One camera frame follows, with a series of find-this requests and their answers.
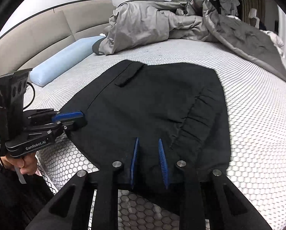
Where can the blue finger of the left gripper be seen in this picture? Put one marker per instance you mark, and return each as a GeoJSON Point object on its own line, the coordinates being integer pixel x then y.
{"type": "Point", "coordinates": [66, 116]}

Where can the black pants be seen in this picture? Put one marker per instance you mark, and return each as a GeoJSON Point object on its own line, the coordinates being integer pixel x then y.
{"type": "Point", "coordinates": [181, 104]}

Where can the dark grey pillow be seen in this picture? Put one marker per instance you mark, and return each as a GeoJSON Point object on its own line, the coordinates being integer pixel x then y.
{"type": "Point", "coordinates": [95, 47]}

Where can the person left hand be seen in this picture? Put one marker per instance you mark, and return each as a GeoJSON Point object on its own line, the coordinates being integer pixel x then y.
{"type": "Point", "coordinates": [27, 164]}

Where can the white crumpled bedding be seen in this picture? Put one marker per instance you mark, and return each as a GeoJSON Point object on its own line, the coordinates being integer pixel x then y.
{"type": "Point", "coordinates": [276, 40]}

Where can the clothes pile on rack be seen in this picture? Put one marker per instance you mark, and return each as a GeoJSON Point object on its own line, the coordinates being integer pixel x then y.
{"type": "Point", "coordinates": [229, 7]}

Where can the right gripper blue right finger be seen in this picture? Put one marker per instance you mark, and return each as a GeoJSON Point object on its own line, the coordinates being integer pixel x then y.
{"type": "Point", "coordinates": [217, 202]}

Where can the light blue pillow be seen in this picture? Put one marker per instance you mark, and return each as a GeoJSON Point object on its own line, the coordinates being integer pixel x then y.
{"type": "Point", "coordinates": [62, 61]}

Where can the grey duvet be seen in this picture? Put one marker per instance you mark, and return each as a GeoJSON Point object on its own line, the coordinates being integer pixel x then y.
{"type": "Point", "coordinates": [141, 22]}

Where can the beige upholstered headboard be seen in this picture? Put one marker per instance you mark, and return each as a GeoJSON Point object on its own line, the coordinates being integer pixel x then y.
{"type": "Point", "coordinates": [44, 34]}

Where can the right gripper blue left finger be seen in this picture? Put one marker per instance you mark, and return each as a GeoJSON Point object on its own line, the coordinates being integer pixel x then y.
{"type": "Point", "coordinates": [89, 200]}

